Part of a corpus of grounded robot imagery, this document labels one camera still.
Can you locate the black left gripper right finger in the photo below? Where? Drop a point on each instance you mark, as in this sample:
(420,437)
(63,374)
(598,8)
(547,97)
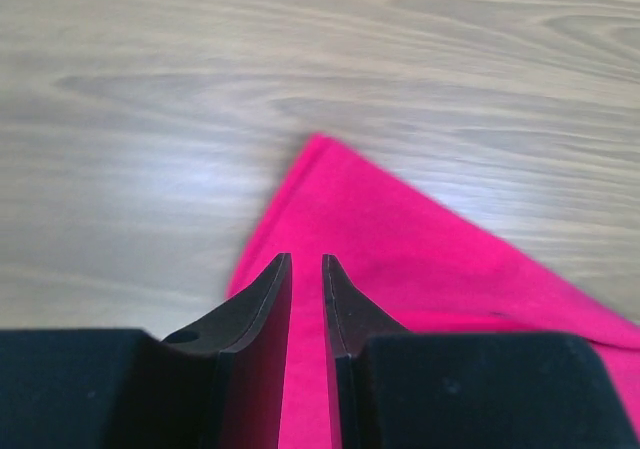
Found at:
(390,387)

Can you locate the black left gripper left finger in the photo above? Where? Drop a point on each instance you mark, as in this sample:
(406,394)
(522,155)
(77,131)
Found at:
(215,383)

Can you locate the magenta t shirt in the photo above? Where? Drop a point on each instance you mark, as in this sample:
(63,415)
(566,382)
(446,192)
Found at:
(426,266)

